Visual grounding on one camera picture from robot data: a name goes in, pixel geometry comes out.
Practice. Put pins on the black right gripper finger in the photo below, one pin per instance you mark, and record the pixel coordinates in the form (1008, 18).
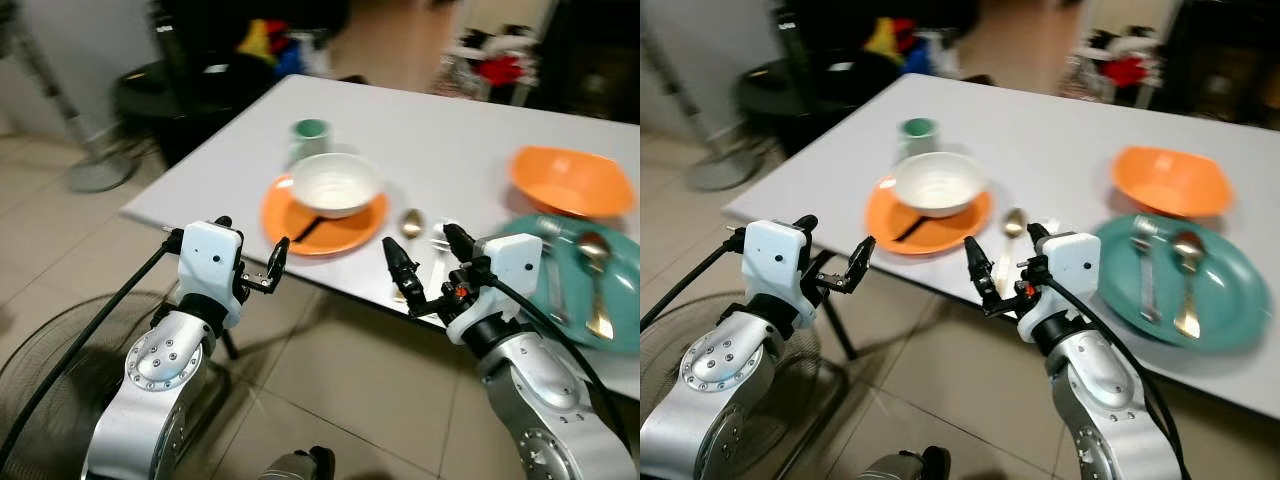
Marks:
(984, 272)
(1038, 238)
(458, 243)
(402, 272)

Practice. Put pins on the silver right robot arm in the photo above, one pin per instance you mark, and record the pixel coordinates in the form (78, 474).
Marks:
(1100, 390)
(545, 400)

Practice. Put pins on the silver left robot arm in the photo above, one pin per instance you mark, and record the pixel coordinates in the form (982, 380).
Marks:
(715, 365)
(160, 360)

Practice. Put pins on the small gold spoon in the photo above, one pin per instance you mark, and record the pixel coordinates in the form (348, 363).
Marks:
(411, 222)
(1013, 222)

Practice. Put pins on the black utensil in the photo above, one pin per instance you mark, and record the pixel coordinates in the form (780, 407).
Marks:
(910, 228)
(308, 228)

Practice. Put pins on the orange plate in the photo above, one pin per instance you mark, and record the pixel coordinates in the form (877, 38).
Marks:
(340, 236)
(950, 235)

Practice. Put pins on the black table leg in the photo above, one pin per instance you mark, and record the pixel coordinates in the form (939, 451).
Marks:
(229, 345)
(845, 340)

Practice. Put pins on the grey silver fork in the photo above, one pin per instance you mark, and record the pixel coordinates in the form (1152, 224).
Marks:
(1148, 270)
(553, 270)

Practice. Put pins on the white bowl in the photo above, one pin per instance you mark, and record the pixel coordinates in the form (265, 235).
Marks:
(940, 185)
(335, 185)

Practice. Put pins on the grey standing fan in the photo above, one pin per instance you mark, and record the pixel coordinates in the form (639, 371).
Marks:
(720, 172)
(100, 175)

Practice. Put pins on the green cup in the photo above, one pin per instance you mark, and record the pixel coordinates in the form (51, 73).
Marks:
(918, 130)
(310, 130)

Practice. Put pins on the orange bowl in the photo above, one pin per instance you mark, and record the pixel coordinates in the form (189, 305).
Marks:
(570, 180)
(1170, 180)

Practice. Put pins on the black chair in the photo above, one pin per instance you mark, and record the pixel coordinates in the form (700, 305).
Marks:
(190, 90)
(810, 85)

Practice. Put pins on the large gold spoon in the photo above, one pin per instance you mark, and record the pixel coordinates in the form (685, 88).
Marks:
(1188, 250)
(595, 250)

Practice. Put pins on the teal plate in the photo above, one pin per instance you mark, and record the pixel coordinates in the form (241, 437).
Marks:
(622, 275)
(1230, 280)

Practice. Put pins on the blue toy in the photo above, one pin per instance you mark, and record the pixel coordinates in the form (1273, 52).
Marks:
(290, 62)
(917, 60)

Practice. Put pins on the white rack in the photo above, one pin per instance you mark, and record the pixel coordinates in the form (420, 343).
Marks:
(455, 65)
(1082, 65)

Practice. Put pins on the red cloth item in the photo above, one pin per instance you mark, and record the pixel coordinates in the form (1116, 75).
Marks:
(500, 70)
(1127, 72)

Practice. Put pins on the yellow toy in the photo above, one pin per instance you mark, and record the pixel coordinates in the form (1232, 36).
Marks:
(255, 42)
(882, 42)

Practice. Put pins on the grey robot leg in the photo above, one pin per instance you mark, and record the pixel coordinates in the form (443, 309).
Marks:
(910, 465)
(300, 465)

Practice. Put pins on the red toy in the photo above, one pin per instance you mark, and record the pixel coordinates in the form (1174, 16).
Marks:
(277, 32)
(904, 34)

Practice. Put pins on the black cabinet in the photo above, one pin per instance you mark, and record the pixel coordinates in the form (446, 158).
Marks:
(590, 60)
(1225, 60)

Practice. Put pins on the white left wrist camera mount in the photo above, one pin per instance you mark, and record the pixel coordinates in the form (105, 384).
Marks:
(778, 255)
(210, 255)

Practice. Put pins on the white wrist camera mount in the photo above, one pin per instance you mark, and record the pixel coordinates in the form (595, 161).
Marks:
(510, 262)
(778, 255)
(210, 255)
(1072, 262)

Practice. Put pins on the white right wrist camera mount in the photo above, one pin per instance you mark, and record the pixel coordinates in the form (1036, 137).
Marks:
(1072, 262)
(510, 262)

